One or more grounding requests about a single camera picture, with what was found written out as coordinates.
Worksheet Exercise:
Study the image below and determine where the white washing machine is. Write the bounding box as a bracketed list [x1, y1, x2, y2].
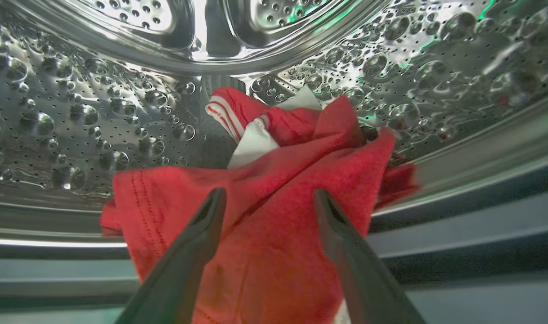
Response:
[0, 153, 548, 324]

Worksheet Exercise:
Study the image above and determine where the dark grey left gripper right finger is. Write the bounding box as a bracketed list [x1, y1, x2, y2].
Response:
[313, 188, 427, 324]

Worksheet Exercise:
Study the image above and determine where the red white garment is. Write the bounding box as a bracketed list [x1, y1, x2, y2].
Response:
[99, 85, 421, 324]

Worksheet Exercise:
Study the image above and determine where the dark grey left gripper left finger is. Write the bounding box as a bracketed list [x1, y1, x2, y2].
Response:
[114, 188, 227, 324]

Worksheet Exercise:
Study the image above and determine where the steel perforated washer drum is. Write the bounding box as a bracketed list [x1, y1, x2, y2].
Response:
[0, 0, 548, 246]

